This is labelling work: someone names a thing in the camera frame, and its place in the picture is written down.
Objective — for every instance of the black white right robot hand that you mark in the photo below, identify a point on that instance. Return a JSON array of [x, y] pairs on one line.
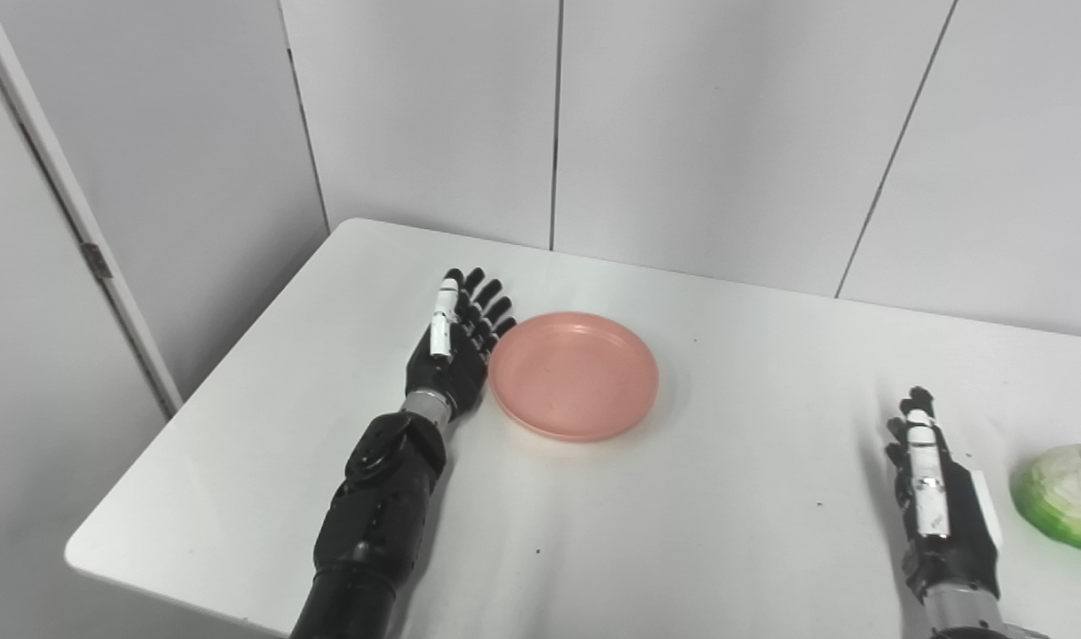
[[958, 541]]

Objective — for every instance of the grey door hinge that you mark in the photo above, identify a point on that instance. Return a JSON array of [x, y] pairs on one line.
[[97, 261]]

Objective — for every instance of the green white cabbage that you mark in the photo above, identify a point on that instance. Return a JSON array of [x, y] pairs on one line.
[[1066, 497]]

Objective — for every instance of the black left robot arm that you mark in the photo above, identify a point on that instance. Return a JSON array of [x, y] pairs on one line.
[[372, 524]]

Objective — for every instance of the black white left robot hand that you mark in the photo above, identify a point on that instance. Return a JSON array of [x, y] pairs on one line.
[[452, 373]]

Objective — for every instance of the pink round plate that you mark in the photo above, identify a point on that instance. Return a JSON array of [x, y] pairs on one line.
[[574, 377]]

